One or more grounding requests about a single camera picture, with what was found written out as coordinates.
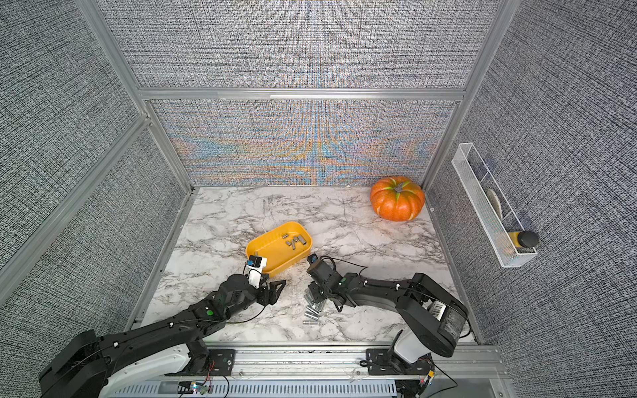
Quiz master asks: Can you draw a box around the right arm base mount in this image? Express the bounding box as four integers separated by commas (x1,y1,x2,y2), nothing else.
359,329,434,376

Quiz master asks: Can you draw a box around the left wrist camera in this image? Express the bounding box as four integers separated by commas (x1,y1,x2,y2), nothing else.
244,255,267,288

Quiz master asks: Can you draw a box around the yellow plastic storage box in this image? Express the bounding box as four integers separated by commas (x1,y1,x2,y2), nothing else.
245,222,313,277

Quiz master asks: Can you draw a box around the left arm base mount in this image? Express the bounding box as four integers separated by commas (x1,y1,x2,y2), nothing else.
190,348,237,376

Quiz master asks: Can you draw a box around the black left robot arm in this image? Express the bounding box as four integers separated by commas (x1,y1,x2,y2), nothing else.
38,274,286,397

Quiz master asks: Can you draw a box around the clear acrylic wall shelf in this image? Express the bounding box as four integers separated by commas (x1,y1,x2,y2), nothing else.
451,143,537,268

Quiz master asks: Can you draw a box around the yellow bottle with black cap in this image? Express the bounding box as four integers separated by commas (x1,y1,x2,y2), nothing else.
508,231,540,249

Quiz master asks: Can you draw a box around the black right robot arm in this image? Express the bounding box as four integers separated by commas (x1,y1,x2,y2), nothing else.
307,255,469,358

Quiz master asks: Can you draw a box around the orange decorative pumpkin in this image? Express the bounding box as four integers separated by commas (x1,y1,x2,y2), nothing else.
369,176,426,222

